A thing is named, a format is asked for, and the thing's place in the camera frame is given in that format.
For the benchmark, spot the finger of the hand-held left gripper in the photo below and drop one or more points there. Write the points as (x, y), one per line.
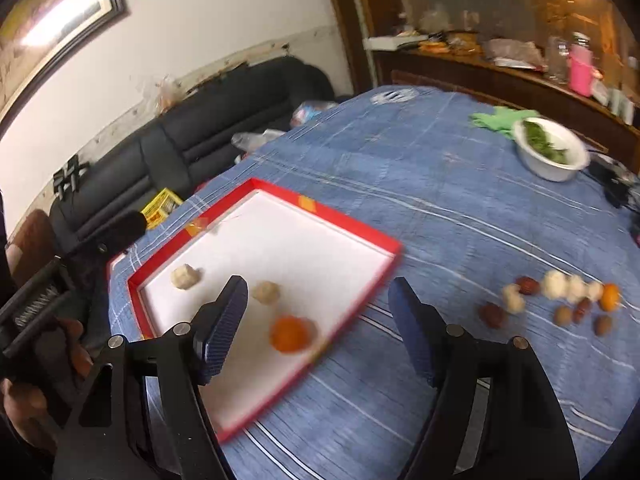
(117, 230)

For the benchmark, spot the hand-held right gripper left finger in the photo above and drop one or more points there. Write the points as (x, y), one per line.
(222, 332)

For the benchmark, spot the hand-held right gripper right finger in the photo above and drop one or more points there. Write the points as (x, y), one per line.
(411, 332)

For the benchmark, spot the orange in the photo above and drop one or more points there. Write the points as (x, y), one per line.
(610, 296)
(290, 334)

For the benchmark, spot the dried red date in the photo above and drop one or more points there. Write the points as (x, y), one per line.
(525, 285)
(492, 315)
(582, 310)

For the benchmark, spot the red tray box white inside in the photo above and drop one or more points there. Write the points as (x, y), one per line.
(300, 260)

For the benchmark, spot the cream round pastry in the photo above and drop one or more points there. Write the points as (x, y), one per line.
(513, 299)

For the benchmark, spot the round crumbly pastry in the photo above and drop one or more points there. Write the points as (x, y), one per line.
(555, 284)

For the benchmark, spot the brown longan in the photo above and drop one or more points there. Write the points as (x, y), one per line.
(603, 325)
(563, 316)

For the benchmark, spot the person's left hand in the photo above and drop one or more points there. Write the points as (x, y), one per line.
(25, 402)

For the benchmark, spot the yellow printed packet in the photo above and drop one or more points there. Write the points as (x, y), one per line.
(161, 205)

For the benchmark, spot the beige round pastry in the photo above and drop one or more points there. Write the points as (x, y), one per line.
(265, 291)

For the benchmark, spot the large beige pastry block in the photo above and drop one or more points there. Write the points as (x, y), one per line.
(185, 276)

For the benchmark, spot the black white patterned object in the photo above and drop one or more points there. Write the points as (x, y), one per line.
(70, 175)

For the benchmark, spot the black leather sofa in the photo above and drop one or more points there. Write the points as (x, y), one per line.
(165, 150)

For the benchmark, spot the blue plaid tablecloth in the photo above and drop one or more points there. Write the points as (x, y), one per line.
(450, 200)

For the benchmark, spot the crumpled clear bag red contents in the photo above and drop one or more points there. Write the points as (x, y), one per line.
(162, 92)

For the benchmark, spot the clear plastic bag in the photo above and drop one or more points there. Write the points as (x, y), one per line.
(255, 139)

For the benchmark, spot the small cream pastry piece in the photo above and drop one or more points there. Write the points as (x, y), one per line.
(595, 290)
(576, 288)

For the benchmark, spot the blue white plastic bag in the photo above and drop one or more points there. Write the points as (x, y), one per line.
(310, 110)

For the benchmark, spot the white bowl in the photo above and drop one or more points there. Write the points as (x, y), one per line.
(550, 152)

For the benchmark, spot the green cloth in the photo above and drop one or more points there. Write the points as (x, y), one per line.
(500, 120)

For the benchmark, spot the green leafy vegetables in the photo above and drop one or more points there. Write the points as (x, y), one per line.
(542, 140)

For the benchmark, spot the wooden sideboard cabinet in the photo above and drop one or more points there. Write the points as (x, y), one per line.
(500, 80)

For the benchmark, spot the white flat box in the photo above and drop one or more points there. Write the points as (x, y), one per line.
(395, 41)

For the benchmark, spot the pink cup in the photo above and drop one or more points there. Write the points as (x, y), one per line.
(580, 74)

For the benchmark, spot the white small cups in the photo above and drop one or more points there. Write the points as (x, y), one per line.
(617, 102)

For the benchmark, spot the glass jar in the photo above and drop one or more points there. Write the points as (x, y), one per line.
(555, 57)

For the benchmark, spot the framed wall picture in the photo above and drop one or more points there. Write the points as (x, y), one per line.
(45, 30)

